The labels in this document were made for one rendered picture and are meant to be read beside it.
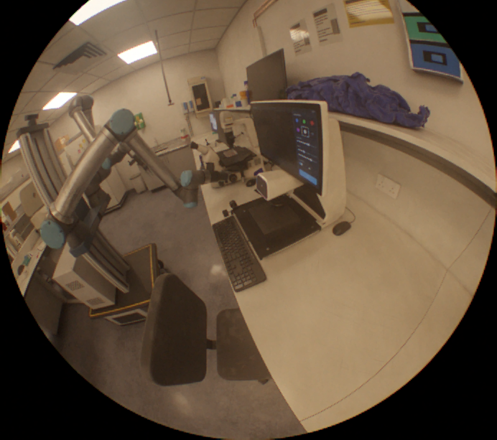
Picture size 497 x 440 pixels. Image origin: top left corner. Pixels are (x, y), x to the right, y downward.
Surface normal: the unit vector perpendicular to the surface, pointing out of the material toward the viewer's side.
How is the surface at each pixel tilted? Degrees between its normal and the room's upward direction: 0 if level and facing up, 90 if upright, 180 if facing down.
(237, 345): 0
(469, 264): 90
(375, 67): 90
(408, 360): 0
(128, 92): 90
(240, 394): 0
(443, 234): 90
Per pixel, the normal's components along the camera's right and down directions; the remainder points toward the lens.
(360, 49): -0.92, 0.33
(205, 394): -0.17, -0.83
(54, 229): 0.66, 0.34
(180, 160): 0.36, 0.46
